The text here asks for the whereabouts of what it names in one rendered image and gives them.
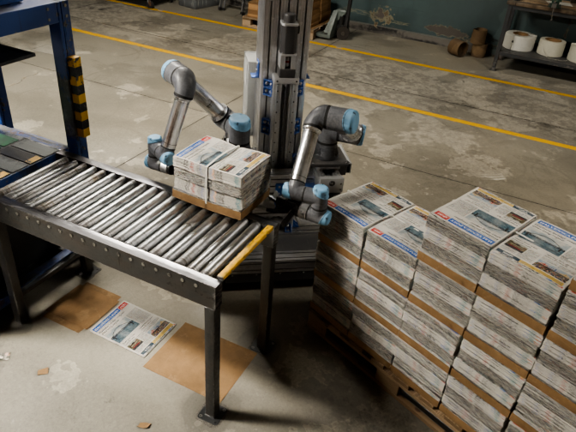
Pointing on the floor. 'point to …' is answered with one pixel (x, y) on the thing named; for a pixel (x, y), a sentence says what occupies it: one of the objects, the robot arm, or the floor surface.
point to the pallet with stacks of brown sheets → (320, 15)
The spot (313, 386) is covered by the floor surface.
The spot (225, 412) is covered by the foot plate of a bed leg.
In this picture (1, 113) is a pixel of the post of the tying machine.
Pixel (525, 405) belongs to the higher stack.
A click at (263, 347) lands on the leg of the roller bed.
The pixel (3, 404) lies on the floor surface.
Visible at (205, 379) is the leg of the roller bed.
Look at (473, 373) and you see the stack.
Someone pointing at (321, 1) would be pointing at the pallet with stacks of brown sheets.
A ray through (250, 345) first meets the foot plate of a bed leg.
